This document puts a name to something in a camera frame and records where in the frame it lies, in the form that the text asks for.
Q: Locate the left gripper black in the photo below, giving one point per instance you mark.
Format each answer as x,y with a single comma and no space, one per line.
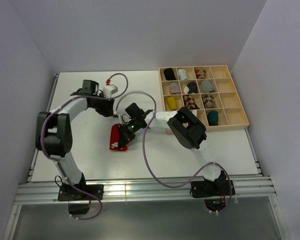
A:
108,110

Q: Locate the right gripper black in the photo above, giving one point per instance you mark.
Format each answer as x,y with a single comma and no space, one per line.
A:
125,137

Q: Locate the red sock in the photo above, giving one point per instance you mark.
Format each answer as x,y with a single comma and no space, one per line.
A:
114,140

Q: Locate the dark green reindeer sock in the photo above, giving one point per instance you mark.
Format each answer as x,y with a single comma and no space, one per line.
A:
213,118

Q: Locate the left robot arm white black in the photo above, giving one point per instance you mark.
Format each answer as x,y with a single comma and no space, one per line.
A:
53,129

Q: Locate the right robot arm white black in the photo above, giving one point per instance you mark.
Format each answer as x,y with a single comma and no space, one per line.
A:
189,131

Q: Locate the rolled yellow sock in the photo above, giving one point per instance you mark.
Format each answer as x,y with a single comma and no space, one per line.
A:
172,103

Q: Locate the rolled grey beige sock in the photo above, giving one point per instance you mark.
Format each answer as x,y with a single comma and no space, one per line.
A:
174,88

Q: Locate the rolled brown argyle sock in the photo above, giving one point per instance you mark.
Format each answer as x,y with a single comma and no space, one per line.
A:
189,102

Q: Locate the rolled black striped sock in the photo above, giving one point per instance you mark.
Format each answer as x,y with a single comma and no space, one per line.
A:
191,88

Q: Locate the rolled white striped sock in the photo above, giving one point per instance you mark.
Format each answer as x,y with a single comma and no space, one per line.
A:
182,74

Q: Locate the rolled dark argyle sock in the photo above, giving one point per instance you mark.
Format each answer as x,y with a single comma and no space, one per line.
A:
209,101

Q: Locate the wooden compartment tray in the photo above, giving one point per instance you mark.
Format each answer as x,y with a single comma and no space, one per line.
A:
232,115

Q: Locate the rolled orange argyle sock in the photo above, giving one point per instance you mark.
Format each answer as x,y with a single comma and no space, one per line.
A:
200,73

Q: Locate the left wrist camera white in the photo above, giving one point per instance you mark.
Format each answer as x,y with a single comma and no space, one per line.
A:
109,90

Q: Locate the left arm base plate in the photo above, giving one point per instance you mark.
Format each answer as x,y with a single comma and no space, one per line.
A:
68,193

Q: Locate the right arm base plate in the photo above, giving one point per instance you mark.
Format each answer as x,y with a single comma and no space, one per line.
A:
208,189

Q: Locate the aluminium frame rail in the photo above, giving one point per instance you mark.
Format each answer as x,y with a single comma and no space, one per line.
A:
139,190

